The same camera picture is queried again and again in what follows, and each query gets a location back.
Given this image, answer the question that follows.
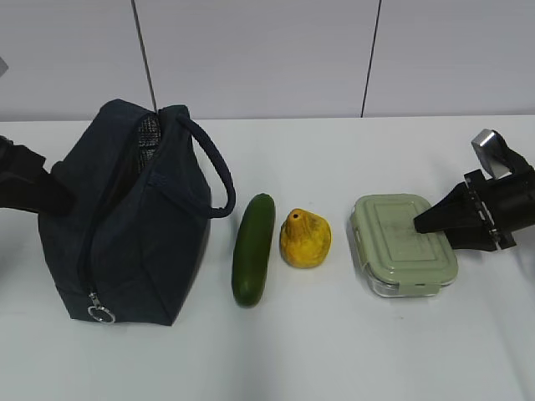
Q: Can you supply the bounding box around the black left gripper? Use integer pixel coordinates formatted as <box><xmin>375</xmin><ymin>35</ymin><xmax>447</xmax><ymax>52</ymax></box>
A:
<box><xmin>1</xmin><ymin>135</ymin><xmax>76</xmax><ymax>216</ymax></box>

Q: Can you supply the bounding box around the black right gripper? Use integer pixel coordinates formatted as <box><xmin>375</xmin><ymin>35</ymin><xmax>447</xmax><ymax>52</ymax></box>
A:
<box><xmin>414</xmin><ymin>166</ymin><xmax>534</xmax><ymax>251</ymax></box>

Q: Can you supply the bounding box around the glass container green lid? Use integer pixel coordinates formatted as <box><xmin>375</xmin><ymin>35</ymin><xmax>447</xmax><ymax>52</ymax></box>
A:
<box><xmin>349</xmin><ymin>194</ymin><xmax>458</xmax><ymax>297</ymax></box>

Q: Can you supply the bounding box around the dark blue lunch bag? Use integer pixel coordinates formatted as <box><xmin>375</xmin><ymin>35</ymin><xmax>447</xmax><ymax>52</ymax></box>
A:
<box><xmin>38</xmin><ymin>99</ymin><xmax>236</xmax><ymax>326</ymax></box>

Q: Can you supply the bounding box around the yellow pear-shaped fruit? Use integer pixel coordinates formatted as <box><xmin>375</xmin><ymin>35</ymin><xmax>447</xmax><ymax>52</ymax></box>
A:
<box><xmin>279</xmin><ymin>208</ymin><xmax>332</xmax><ymax>269</ymax></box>

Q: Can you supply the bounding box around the green cucumber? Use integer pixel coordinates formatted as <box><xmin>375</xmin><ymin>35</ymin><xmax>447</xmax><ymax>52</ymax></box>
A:
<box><xmin>231</xmin><ymin>193</ymin><xmax>276</xmax><ymax>307</ymax></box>

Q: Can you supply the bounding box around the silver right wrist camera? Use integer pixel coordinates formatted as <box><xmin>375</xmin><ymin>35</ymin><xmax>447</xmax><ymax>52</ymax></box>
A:
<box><xmin>471</xmin><ymin>129</ymin><xmax>514</xmax><ymax>180</ymax></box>

